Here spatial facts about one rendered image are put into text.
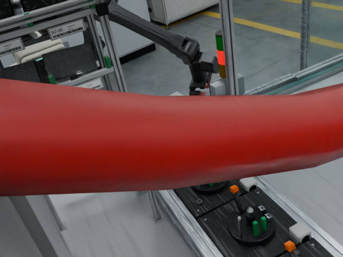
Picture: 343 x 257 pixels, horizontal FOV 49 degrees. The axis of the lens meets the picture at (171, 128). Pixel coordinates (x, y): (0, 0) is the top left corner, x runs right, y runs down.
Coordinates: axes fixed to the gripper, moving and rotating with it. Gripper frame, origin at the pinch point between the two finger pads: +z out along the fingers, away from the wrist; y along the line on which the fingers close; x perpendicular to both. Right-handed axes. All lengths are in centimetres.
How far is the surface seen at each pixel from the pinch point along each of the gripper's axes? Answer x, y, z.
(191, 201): -9, -53, -2
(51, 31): 11, -49, -67
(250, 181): -26.9, -41.8, -0.7
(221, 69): -15.2, -14.5, -25.8
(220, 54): -15.6, -13.3, -31.4
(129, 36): 179, 230, 126
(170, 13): 169, 335, 162
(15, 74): 24, -54, -59
